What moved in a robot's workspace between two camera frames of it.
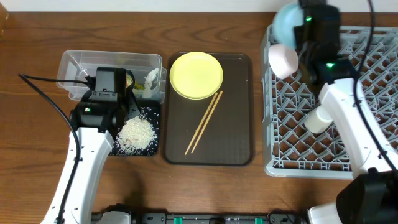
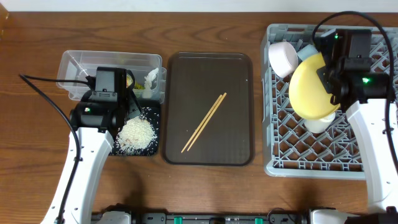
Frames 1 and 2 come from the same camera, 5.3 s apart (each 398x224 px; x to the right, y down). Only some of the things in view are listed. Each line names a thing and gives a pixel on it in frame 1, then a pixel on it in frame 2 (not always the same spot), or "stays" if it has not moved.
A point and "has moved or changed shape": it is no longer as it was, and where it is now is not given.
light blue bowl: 288,15 has moved or changed shape
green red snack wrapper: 129,81 stays
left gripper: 132,106 stays
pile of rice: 136,135 stays
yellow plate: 196,75 to 307,93
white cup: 319,119 stays
